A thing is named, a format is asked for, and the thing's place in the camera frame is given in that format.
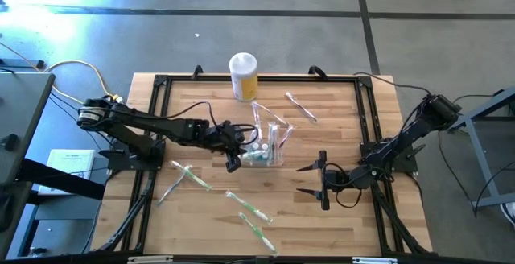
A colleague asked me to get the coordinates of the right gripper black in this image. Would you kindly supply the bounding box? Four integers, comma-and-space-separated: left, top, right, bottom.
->
295, 149, 366, 212

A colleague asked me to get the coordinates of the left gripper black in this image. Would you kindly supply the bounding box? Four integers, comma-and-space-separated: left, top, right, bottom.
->
202, 118, 248, 174

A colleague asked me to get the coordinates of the grey toothbrush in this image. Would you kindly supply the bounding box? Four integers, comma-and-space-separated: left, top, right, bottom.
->
155, 165, 193, 206

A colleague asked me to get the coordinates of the clear plastic bag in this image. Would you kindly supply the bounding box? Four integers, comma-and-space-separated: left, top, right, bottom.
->
239, 123, 286, 167

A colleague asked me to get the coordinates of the white yellow wipes canister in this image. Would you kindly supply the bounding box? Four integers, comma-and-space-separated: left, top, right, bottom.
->
229, 52, 259, 103

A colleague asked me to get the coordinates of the black clamp lever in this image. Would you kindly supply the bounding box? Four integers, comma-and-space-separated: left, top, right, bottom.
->
409, 143, 426, 159

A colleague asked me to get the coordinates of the white booklet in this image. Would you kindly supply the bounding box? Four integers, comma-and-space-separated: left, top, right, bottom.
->
38, 148, 97, 196

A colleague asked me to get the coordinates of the black desk crossbar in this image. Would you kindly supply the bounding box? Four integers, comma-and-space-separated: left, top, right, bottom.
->
18, 158, 106, 201

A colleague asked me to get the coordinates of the person's shoe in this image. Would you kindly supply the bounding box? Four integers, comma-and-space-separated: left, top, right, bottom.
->
500, 201, 515, 229

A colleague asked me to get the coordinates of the dark grey office desk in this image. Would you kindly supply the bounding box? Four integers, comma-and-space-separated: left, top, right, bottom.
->
0, 72, 56, 187

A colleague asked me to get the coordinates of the black computer mouse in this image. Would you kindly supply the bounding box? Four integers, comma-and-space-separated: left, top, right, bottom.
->
0, 133, 20, 151

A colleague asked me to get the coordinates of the black flat bar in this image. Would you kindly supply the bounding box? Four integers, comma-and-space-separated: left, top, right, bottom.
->
0, 57, 45, 70

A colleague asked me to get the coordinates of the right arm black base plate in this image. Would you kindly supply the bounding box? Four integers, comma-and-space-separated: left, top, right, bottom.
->
360, 141, 419, 174

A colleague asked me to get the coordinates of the white frame bracket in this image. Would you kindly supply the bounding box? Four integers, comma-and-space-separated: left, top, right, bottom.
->
352, 256, 398, 264
127, 255, 175, 264

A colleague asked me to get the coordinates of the black aluminium table frame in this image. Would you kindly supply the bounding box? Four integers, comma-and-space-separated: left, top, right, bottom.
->
91, 72, 434, 257

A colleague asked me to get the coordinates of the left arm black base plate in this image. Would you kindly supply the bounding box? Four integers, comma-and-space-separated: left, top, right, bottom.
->
98, 146, 166, 171

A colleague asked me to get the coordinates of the black floor cable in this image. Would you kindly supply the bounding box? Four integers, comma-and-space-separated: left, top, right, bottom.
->
436, 93, 515, 219

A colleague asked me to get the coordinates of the blue-grey metal table frame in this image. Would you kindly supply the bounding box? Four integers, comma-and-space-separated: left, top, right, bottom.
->
444, 85, 515, 211

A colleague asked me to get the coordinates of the yellow cable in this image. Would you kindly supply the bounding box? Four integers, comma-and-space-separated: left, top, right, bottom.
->
0, 41, 122, 104

